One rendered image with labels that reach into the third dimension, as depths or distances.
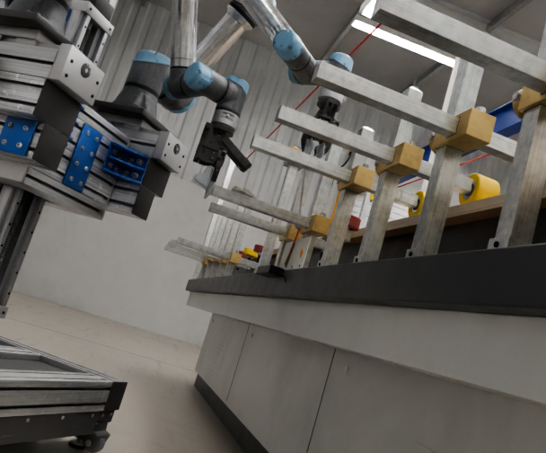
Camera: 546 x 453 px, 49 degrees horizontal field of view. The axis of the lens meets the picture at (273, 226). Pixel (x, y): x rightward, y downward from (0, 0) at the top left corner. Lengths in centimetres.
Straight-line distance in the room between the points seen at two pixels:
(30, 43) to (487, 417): 126
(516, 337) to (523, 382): 6
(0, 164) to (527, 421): 130
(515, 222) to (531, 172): 8
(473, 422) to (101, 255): 850
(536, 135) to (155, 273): 868
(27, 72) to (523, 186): 110
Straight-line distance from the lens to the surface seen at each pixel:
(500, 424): 115
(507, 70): 88
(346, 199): 157
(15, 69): 154
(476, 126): 108
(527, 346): 80
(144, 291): 939
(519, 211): 88
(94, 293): 942
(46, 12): 162
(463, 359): 91
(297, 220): 174
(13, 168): 161
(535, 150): 91
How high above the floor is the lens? 51
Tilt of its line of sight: 10 degrees up
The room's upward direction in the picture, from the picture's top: 17 degrees clockwise
